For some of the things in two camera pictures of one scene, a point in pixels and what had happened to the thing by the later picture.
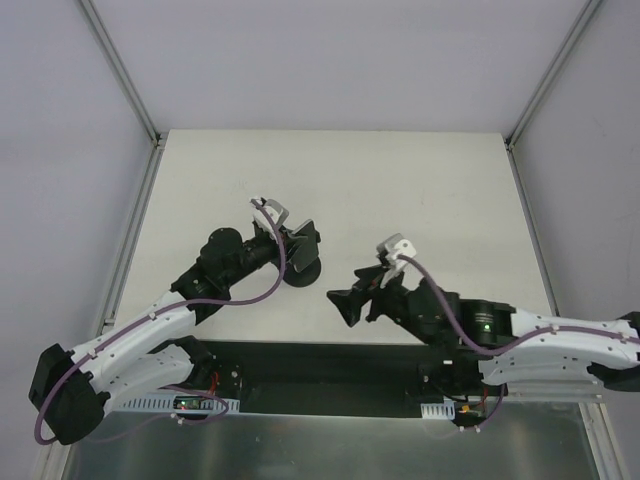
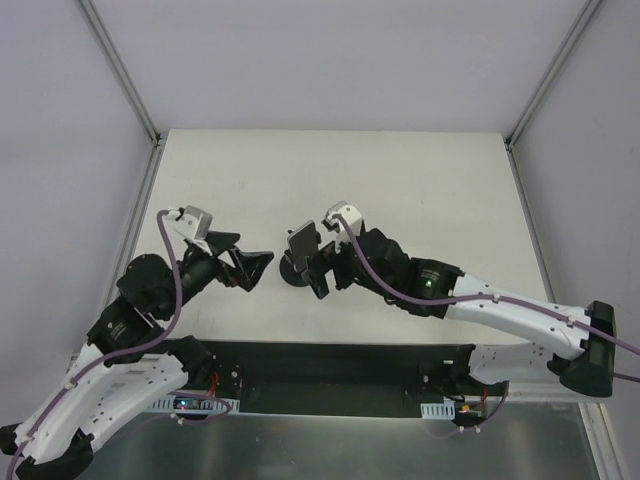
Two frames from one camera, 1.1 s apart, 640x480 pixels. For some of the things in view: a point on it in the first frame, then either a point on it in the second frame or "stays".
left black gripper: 291,242 -> 223,258
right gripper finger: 370,278 -> 326,253
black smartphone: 303,247 stays
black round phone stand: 307,276 stays
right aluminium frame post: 547,78 stays
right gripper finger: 349,303 -> 318,281
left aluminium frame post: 120,71 stays
